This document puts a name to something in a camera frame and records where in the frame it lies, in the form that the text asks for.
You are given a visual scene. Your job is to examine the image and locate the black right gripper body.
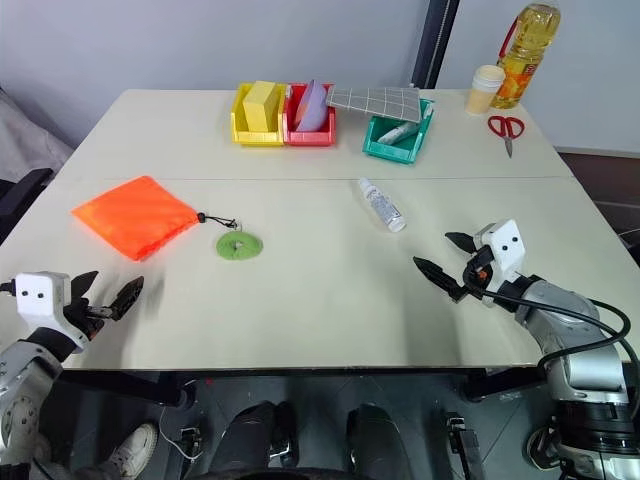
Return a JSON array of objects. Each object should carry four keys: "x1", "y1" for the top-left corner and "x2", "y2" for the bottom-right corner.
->
[{"x1": 461, "y1": 246, "x2": 497, "y2": 303}]

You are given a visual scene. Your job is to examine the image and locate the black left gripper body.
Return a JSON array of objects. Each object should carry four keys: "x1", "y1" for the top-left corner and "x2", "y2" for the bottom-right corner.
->
[{"x1": 63, "y1": 298, "x2": 118, "y2": 347}]

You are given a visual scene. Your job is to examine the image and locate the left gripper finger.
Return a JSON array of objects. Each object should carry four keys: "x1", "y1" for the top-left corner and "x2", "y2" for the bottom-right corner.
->
[
  {"x1": 110, "y1": 275, "x2": 146, "y2": 322},
  {"x1": 69, "y1": 270, "x2": 101, "y2": 304}
]

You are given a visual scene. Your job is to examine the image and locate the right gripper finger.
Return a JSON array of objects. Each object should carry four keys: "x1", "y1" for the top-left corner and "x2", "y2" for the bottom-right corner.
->
[
  {"x1": 444, "y1": 230, "x2": 480, "y2": 258},
  {"x1": 412, "y1": 255, "x2": 470, "y2": 305}
]

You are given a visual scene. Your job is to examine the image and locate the small white labelled bottle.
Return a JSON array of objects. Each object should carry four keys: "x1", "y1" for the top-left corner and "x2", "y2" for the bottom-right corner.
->
[{"x1": 357, "y1": 176, "x2": 408, "y2": 234}]

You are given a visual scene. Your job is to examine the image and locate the black chair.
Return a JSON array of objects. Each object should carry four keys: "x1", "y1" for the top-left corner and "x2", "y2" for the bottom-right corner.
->
[{"x1": 0, "y1": 167, "x2": 55, "y2": 247}]

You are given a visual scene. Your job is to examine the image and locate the green plastic bin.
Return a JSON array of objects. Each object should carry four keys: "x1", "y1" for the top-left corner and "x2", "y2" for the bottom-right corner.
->
[{"x1": 361, "y1": 98, "x2": 436, "y2": 167}]

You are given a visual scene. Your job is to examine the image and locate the green round fabric pouch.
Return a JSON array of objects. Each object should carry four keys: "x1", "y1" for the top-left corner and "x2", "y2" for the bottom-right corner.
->
[{"x1": 215, "y1": 229, "x2": 265, "y2": 263}]

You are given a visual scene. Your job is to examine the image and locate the white tube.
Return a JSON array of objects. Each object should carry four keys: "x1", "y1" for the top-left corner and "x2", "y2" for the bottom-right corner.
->
[{"x1": 376, "y1": 122, "x2": 419, "y2": 147}]

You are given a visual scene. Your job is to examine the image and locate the white sneaker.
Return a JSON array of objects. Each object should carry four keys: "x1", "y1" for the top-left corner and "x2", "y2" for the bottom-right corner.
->
[{"x1": 106, "y1": 421, "x2": 161, "y2": 477}]

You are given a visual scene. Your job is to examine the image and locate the cream paper cup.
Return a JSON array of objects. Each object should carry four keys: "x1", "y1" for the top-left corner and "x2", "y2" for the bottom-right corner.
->
[{"x1": 464, "y1": 63, "x2": 508, "y2": 118}]

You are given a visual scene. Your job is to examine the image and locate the grey fabric cover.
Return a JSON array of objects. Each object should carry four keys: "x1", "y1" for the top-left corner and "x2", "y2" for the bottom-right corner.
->
[{"x1": 0, "y1": 85, "x2": 75, "y2": 182}]

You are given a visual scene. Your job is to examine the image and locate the grey checked cloth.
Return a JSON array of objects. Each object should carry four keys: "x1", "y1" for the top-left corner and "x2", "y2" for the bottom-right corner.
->
[{"x1": 325, "y1": 85, "x2": 423, "y2": 124}]

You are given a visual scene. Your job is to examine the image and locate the dark rounded shape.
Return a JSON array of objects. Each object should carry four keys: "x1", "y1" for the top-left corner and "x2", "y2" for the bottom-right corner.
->
[
  {"x1": 346, "y1": 402, "x2": 415, "y2": 480},
  {"x1": 206, "y1": 399, "x2": 297, "y2": 480}
]

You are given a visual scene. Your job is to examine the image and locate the red plastic bin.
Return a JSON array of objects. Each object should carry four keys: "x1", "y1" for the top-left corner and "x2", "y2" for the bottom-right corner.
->
[{"x1": 282, "y1": 82, "x2": 338, "y2": 148}]

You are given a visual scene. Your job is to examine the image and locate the yellow cooking oil bottle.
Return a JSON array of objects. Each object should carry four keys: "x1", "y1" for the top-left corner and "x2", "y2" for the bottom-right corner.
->
[{"x1": 490, "y1": 3, "x2": 563, "y2": 111}]

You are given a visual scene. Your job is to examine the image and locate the black upright pole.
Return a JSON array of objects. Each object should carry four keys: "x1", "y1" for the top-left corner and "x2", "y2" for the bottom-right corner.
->
[{"x1": 408, "y1": 0, "x2": 461, "y2": 92}]

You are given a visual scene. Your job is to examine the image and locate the yellow plastic bin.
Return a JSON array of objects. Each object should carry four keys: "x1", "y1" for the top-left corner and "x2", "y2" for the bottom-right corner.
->
[{"x1": 229, "y1": 82, "x2": 288, "y2": 148}]

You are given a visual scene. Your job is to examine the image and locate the yellow sponge block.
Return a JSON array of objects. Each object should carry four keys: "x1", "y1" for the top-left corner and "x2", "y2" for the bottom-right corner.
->
[{"x1": 242, "y1": 80, "x2": 280, "y2": 133}]

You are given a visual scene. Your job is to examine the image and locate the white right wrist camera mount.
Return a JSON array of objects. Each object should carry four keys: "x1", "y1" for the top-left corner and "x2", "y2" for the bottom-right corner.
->
[{"x1": 474, "y1": 218, "x2": 527, "y2": 294}]

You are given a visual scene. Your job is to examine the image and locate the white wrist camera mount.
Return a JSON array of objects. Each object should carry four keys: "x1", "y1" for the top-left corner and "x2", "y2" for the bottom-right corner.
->
[
  {"x1": 13, "y1": 271, "x2": 96, "y2": 353},
  {"x1": 474, "y1": 218, "x2": 527, "y2": 294}
]

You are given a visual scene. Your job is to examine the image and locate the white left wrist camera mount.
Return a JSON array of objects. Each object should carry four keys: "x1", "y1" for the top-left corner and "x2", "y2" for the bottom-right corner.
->
[{"x1": 13, "y1": 271, "x2": 96, "y2": 353}]

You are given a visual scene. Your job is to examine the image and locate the black table frame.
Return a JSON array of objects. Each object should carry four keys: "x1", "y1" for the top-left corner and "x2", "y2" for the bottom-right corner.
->
[{"x1": 58, "y1": 366, "x2": 552, "y2": 412}]

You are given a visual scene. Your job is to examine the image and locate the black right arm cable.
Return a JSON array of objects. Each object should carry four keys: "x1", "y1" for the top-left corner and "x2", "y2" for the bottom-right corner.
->
[{"x1": 472, "y1": 287, "x2": 640, "y2": 372}]

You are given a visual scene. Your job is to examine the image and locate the orange drawstring bag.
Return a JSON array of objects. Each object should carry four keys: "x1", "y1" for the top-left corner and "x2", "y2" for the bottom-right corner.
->
[{"x1": 70, "y1": 174, "x2": 241, "y2": 263}]

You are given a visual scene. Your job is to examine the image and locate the red handled scissors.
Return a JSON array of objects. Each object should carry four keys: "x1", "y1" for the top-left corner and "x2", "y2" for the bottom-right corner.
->
[{"x1": 486, "y1": 114, "x2": 526, "y2": 160}]

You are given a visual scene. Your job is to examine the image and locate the black floor bracket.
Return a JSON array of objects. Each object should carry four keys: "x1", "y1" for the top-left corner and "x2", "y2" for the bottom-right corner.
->
[{"x1": 443, "y1": 411, "x2": 487, "y2": 480}]

